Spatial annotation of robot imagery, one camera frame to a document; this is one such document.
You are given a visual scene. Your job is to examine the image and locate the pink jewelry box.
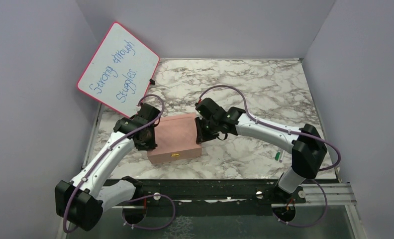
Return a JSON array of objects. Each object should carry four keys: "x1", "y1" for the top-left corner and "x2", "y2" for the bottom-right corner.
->
[{"x1": 147, "y1": 113, "x2": 202, "y2": 164}]

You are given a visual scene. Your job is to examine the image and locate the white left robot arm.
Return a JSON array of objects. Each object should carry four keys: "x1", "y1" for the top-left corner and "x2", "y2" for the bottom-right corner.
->
[{"x1": 55, "y1": 103, "x2": 163, "y2": 234}]

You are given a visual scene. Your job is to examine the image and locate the pink framed whiteboard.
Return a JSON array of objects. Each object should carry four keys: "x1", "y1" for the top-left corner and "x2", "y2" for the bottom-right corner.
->
[{"x1": 77, "y1": 22, "x2": 160, "y2": 117}]

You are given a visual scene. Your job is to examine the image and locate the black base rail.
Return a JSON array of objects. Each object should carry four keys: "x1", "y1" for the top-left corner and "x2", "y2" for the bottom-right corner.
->
[{"x1": 118, "y1": 179, "x2": 306, "y2": 217}]

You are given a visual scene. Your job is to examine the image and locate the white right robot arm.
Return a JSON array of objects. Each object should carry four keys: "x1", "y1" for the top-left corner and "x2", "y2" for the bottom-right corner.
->
[{"x1": 195, "y1": 98, "x2": 327, "y2": 203}]

